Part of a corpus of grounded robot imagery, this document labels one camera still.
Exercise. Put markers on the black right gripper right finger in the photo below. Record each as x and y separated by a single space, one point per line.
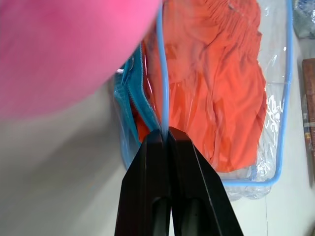
197 191

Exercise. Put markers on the pink cloth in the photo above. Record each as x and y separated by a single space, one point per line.
61 49

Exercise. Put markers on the clear plastic pouch blue trim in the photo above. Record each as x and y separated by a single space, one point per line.
278 137

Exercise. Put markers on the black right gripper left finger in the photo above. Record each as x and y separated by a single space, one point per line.
142 186

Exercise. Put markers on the orange cloth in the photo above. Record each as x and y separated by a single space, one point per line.
211 86

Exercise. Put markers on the brown wooden box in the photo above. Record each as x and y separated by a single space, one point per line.
309 98

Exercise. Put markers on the crumpled clear plastic bag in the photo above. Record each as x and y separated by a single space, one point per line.
304 19

